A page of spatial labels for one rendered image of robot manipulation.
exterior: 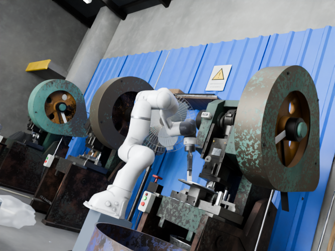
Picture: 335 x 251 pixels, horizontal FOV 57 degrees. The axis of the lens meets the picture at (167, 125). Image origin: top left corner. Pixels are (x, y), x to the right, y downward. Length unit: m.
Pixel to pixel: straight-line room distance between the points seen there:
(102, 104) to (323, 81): 2.31
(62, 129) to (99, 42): 3.09
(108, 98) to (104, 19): 4.58
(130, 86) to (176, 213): 1.65
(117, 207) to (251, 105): 0.94
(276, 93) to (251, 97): 0.15
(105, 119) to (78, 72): 4.01
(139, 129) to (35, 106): 3.16
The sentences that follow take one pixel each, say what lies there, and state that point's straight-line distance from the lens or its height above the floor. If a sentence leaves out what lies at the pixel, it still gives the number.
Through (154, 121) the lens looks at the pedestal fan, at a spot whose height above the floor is 1.27.
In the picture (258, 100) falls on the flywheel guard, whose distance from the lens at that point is 1.83.
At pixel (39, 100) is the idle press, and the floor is 1.27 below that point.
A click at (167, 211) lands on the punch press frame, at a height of 0.55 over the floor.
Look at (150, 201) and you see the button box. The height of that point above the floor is 0.57.
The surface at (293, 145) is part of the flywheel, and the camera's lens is 2.35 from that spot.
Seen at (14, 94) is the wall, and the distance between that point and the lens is 8.29.
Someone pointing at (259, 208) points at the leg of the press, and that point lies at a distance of 2.34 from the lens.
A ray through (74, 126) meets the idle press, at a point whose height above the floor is 1.16.
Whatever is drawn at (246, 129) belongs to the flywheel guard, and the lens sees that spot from 1.83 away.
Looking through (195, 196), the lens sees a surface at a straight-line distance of 2.11.
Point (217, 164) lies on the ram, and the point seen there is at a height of 0.98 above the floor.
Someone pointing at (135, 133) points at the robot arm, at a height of 0.88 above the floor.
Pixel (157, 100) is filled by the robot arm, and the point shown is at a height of 1.09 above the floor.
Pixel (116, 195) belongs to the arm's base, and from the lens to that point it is 1.60.
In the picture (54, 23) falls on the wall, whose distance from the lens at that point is 8.82.
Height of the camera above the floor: 0.61
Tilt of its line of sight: 13 degrees up
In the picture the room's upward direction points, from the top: 21 degrees clockwise
